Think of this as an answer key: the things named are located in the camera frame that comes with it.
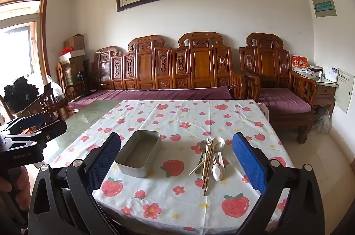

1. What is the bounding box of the purple armchair cushion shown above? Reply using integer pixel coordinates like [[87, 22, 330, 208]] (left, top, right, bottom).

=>
[[259, 87, 312, 115]]

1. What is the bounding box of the strawberry flower print tablecloth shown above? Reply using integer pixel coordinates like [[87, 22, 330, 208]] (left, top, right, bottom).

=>
[[41, 99, 295, 235]]

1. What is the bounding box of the rectangular metal tray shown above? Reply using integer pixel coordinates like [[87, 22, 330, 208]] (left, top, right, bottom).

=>
[[114, 129, 163, 178]]

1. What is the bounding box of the large metal spoon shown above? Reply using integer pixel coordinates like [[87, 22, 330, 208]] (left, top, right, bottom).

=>
[[195, 139, 209, 175]]

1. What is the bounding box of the white cardboard box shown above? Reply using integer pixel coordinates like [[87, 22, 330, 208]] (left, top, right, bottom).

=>
[[58, 50, 85, 65]]

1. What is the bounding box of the white router box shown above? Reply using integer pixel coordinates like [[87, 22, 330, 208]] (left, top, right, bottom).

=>
[[324, 66, 339, 83]]

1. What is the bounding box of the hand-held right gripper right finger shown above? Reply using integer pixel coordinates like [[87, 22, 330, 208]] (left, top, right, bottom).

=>
[[231, 132, 327, 235]]

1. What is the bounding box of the dark cloth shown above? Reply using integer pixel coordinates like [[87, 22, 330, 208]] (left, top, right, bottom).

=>
[[3, 76, 39, 111]]

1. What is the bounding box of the wooden dining chair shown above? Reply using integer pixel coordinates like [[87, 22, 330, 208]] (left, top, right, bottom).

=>
[[19, 85, 70, 122]]

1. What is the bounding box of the grey wall electrical box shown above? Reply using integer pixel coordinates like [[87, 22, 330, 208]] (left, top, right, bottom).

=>
[[312, 0, 337, 19]]

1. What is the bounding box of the carved wooden armchair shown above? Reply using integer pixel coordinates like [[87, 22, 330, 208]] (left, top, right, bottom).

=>
[[239, 32, 318, 144]]

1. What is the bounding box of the wooden door frame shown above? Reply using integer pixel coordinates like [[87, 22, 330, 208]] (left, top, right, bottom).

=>
[[0, 0, 51, 87]]

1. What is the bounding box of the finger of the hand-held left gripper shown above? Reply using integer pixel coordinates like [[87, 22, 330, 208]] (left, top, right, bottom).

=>
[[0, 114, 47, 132], [6, 121, 68, 144]]

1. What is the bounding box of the purple sofa cushion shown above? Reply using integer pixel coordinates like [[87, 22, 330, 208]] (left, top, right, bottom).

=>
[[68, 86, 235, 111]]

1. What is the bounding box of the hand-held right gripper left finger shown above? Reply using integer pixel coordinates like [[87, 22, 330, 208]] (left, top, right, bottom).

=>
[[28, 132, 121, 235]]

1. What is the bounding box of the wooden side table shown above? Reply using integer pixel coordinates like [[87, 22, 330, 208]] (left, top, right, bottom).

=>
[[293, 70, 339, 121]]

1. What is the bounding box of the wooden chopstick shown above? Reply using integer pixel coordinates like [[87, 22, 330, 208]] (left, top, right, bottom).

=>
[[189, 145, 219, 176], [205, 139, 215, 191], [202, 139, 211, 183], [203, 139, 215, 197]]

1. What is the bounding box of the plastic bag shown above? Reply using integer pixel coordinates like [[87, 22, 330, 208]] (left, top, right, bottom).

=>
[[312, 107, 333, 134]]

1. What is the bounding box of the white panel board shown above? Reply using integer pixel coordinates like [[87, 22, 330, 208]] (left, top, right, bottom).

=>
[[334, 68, 355, 114]]

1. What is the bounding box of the carved wooden sofa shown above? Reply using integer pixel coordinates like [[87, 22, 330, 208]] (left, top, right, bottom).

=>
[[90, 32, 250, 101]]

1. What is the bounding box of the person's left hand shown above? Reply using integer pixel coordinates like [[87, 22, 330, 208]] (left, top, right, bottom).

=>
[[0, 168, 32, 215]]

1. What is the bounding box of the brown cardboard box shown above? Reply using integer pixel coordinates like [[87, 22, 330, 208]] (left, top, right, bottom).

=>
[[63, 34, 85, 51]]

